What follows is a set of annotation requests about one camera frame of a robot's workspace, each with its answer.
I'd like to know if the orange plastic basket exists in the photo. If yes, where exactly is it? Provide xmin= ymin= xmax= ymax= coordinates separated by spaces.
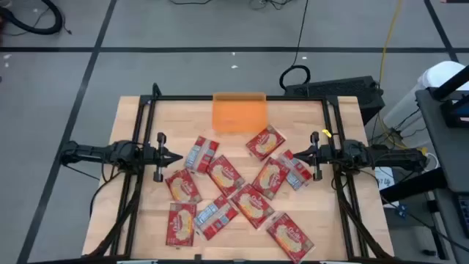
xmin=211 ymin=91 xmax=269 ymax=133

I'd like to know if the white bin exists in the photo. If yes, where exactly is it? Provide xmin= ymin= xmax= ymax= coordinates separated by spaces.
xmin=383 ymin=60 xmax=467 ymax=129

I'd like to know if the black keyboard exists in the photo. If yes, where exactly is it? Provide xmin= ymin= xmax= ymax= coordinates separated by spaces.
xmin=456 ymin=193 xmax=469 ymax=239

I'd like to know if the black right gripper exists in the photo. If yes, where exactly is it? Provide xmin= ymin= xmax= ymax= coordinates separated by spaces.
xmin=292 ymin=131 xmax=334 ymax=182

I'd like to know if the grey cable tangle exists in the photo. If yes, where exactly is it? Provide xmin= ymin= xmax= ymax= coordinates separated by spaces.
xmin=248 ymin=0 xmax=294 ymax=11

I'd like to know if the black mesh computer case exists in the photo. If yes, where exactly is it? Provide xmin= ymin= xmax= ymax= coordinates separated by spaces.
xmin=284 ymin=76 xmax=386 ymax=125

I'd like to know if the black device blue screen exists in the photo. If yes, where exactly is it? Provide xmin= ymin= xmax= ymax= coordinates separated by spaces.
xmin=439 ymin=98 xmax=469 ymax=128

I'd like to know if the white paper sheet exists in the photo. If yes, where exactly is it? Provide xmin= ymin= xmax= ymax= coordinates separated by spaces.
xmin=374 ymin=166 xmax=396 ymax=201

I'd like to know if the black looped floor cable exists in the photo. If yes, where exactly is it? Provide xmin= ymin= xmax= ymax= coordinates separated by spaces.
xmin=278 ymin=0 xmax=311 ymax=92

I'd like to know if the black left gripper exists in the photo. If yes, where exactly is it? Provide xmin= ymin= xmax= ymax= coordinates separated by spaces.
xmin=141 ymin=131 xmax=184 ymax=183

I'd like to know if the yellow cable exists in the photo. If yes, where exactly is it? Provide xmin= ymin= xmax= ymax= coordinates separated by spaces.
xmin=376 ymin=0 xmax=429 ymax=155

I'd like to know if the black aluminium table frame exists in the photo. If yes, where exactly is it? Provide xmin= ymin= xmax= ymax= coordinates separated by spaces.
xmin=84 ymin=94 xmax=395 ymax=262

